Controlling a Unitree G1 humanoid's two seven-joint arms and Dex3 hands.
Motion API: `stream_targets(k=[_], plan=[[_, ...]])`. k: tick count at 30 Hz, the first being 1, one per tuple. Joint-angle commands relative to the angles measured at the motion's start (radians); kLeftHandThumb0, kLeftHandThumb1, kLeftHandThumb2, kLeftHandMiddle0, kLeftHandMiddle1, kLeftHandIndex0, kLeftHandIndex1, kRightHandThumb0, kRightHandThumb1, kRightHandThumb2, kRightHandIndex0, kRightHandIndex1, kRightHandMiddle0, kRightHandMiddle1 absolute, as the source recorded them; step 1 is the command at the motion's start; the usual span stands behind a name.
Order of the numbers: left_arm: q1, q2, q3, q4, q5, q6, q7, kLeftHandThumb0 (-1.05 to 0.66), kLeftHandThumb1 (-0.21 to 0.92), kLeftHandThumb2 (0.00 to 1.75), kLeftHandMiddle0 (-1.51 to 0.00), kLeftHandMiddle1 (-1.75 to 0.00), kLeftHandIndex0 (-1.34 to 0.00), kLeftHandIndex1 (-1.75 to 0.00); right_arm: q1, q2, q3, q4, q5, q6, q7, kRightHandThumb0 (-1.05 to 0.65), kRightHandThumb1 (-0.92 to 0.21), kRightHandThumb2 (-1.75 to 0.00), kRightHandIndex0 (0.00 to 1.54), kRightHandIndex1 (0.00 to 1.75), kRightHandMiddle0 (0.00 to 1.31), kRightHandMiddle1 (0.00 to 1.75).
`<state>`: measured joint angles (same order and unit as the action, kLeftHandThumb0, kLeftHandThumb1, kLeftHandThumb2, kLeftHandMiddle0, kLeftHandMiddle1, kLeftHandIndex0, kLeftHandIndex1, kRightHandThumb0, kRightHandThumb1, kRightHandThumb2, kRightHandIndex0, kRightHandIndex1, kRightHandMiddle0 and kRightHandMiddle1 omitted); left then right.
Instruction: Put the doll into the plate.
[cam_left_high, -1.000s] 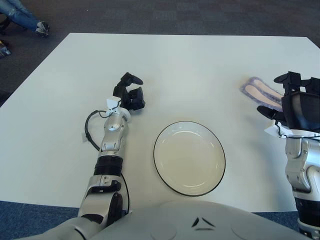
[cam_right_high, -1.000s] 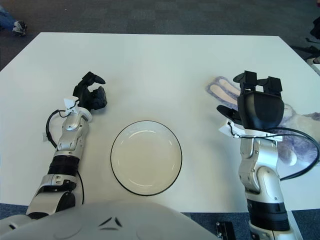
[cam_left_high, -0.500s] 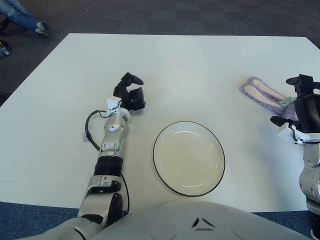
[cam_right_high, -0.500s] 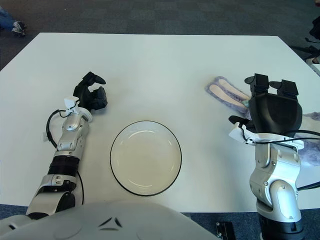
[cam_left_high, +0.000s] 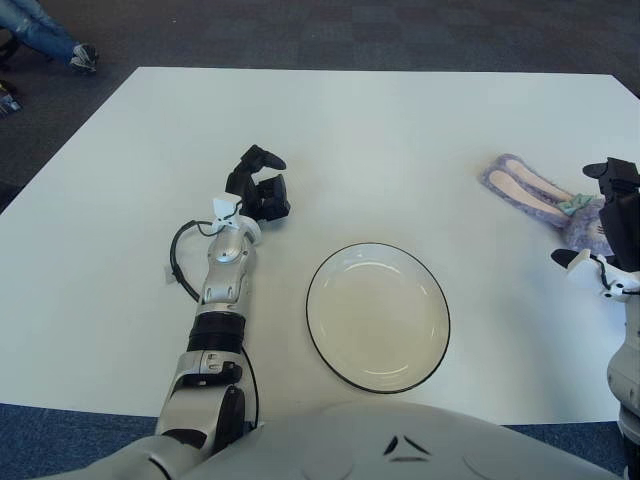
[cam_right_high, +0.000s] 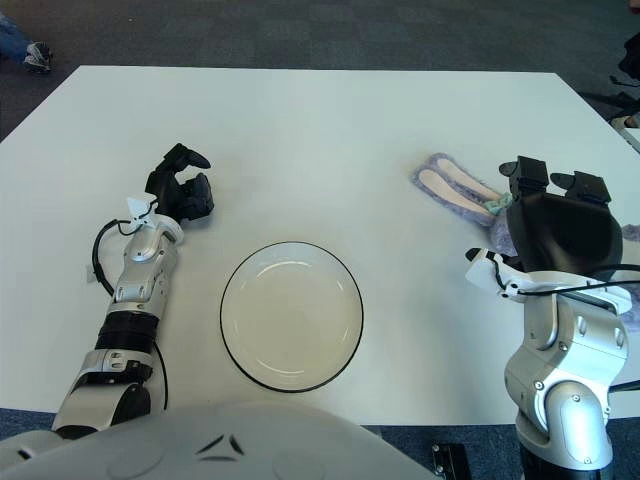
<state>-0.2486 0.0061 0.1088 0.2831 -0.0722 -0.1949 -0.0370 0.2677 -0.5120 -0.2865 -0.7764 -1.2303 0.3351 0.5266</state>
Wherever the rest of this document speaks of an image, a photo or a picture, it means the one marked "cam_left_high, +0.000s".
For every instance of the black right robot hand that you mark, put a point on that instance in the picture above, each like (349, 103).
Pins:
(617, 220)

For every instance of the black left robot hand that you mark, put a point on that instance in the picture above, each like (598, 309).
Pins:
(250, 190)

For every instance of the purple plush bunny doll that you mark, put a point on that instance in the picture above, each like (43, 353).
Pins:
(530, 187)

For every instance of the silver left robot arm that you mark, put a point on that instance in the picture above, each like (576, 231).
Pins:
(225, 280)

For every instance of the white plate black rim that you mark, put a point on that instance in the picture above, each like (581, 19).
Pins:
(377, 320)

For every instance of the grey sneaker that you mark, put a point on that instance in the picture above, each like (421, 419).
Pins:
(84, 57)

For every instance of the grey robot torso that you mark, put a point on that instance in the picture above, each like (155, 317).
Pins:
(325, 450)

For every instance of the blue jeans leg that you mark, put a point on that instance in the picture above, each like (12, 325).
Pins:
(35, 25)

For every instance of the white left wrist mount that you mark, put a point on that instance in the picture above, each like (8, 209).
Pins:
(222, 205)

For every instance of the white wrist mount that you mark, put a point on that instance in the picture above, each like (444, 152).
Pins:
(222, 205)
(585, 274)

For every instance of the white right wrist mount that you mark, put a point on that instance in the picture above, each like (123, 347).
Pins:
(585, 274)

